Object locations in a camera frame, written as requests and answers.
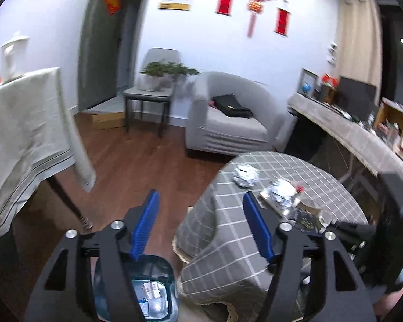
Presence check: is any white labelled packaging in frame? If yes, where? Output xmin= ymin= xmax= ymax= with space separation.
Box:
xmin=134 ymin=280 xmax=168 ymax=319

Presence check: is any black handbag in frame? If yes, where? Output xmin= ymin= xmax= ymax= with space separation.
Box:
xmin=211 ymin=94 xmax=252 ymax=119

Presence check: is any white wall device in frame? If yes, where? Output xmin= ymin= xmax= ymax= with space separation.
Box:
xmin=326 ymin=42 xmax=339 ymax=64

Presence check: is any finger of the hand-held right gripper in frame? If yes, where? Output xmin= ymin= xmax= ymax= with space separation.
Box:
xmin=330 ymin=219 xmax=377 ymax=239

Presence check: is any silver picture frame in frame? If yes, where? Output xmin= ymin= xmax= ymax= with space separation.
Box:
xmin=299 ymin=68 xmax=318 ymax=94

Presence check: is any cardboard box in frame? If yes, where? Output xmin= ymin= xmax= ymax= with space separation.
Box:
xmin=91 ymin=110 xmax=126 ymax=130

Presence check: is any round table with checked cloth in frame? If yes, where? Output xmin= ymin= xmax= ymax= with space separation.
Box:
xmin=173 ymin=151 xmax=370 ymax=322

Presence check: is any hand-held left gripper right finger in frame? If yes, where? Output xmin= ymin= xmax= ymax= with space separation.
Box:
xmin=243 ymin=192 xmax=378 ymax=322

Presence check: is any foil ball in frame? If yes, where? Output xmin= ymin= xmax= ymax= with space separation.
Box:
xmin=232 ymin=165 xmax=260 ymax=188

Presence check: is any grey-green door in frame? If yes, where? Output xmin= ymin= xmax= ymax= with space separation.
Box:
xmin=78 ymin=0 xmax=148 ymax=111

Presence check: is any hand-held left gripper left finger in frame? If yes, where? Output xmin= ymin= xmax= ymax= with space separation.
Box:
xmin=23 ymin=189 xmax=161 ymax=322

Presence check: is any wooden shelf box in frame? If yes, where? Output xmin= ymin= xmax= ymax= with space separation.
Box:
xmin=373 ymin=97 xmax=403 ymax=155

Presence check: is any white ceramic pitcher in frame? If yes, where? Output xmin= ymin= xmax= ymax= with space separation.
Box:
xmin=0 ymin=32 xmax=31 ymax=81

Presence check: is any grey fringed cabinet cloth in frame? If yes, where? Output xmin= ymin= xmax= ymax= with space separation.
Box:
xmin=287 ymin=92 xmax=403 ymax=178

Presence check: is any beige curtain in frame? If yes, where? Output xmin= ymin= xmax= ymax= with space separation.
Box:
xmin=336 ymin=0 xmax=383 ymax=88

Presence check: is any dark printed packet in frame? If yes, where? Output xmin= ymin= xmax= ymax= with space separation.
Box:
xmin=289 ymin=208 xmax=325 ymax=233

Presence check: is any dark wooden table leg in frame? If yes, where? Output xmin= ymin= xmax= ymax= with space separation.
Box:
xmin=47 ymin=174 xmax=93 ymax=230

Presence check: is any grey dining chair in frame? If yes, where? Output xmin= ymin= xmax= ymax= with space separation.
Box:
xmin=123 ymin=47 xmax=182 ymax=138

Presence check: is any black monitor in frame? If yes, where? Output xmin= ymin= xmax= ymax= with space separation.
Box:
xmin=336 ymin=75 xmax=378 ymax=115

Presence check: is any grey armchair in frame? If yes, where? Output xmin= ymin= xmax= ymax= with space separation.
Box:
xmin=185 ymin=71 xmax=286 ymax=156

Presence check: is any green plant in white pot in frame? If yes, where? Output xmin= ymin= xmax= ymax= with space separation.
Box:
xmin=136 ymin=60 xmax=200 ymax=91

